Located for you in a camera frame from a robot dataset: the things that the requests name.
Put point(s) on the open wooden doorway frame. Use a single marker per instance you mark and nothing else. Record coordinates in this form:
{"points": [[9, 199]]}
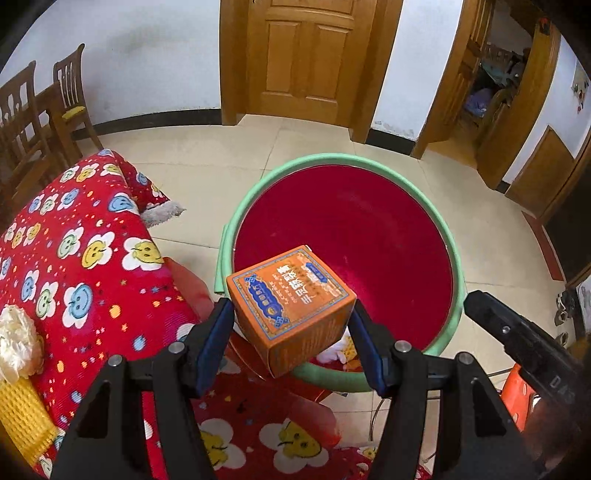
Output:
{"points": [[531, 101]]}

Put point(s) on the red hanging ornament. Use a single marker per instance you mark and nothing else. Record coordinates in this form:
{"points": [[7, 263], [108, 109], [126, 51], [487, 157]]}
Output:
{"points": [[545, 26]]}

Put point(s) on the red bucket with green rim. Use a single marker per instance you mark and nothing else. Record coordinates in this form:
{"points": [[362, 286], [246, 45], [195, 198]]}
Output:
{"points": [[369, 230]]}

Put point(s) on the white crumpled cloth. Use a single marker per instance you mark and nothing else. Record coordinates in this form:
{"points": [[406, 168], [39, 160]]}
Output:
{"points": [[330, 354]]}

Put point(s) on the purple cloth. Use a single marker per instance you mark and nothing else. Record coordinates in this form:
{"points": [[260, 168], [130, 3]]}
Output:
{"points": [[476, 100]]}

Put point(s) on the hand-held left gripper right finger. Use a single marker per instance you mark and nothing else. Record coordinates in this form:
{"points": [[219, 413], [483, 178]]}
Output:
{"points": [[369, 350]]}

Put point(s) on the red doormat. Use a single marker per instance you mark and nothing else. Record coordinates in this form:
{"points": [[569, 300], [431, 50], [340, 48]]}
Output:
{"points": [[547, 249]]}

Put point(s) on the wooden panel door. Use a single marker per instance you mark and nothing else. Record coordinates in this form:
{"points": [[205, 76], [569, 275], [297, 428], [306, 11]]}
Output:
{"points": [[309, 55]]}

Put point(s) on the orange cardboard box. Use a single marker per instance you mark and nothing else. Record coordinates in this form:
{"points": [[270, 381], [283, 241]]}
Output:
{"points": [[286, 300]]}

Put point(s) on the pair of shoes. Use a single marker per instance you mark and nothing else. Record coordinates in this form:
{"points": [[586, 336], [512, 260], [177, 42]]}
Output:
{"points": [[562, 314]]}

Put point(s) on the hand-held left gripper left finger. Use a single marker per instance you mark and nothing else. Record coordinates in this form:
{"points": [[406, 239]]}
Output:
{"points": [[212, 341]]}

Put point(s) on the wall picture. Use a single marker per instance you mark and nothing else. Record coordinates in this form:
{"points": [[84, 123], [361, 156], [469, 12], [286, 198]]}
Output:
{"points": [[580, 87]]}

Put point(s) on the crumpled cream paper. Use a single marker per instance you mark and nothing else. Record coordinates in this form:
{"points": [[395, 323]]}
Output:
{"points": [[18, 341]]}

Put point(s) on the yellow knitted cloth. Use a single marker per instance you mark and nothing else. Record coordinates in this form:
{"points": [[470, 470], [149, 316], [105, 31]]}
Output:
{"points": [[23, 415]]}

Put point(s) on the tall wooden chair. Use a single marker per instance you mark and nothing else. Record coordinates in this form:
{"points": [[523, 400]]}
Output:
{"points": [[21, 129]]}

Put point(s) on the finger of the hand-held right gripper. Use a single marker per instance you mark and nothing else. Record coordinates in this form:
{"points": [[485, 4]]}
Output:
{"points": [[489, 314]]}

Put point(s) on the dark cabinet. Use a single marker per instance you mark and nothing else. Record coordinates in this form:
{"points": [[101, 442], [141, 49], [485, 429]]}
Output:
{"points": [[572, 240]]}

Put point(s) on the wooden chair with yellow cushion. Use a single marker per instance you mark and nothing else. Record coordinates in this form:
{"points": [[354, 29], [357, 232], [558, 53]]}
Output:
{"points": [[69, 83]]}

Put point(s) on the red smiley flower tablecloth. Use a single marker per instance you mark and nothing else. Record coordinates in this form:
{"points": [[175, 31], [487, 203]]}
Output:
{"points": [[92, 277]]}

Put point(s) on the open wooden door leaf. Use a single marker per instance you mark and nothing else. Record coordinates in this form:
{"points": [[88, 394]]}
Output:
{"points": [[540, 175]]}

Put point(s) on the long yellow foam net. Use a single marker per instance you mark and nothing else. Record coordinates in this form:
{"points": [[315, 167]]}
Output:
{"points": [[350, 353]]}

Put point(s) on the wooden dining table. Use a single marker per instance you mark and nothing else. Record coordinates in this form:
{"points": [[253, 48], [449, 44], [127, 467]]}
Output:
{"points": [[51, 108]]}

